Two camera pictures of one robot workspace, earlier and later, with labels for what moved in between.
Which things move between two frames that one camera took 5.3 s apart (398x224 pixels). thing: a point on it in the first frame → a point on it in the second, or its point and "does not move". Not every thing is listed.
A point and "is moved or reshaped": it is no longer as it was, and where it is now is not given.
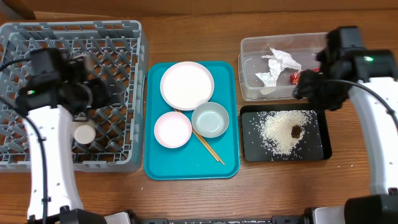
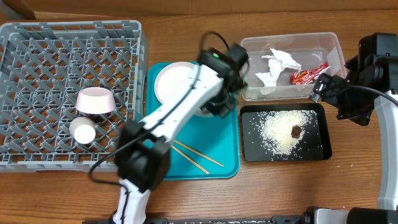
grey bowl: (210, 119) is moved or reshaped
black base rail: (246, 220) does not move
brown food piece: (296, 130) does not move
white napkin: (278, 61) does not move
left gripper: (97, 99) → (225, 110)
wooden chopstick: (208, 142) → (198, 152)
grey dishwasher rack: (117, 52) does not move
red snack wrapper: (295, 76) does not move
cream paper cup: (84, 131) does not move
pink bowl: (173, 129) is moved or reshaped
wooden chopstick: (201, 140) → (190, 160)
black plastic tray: (270, 132) does not move
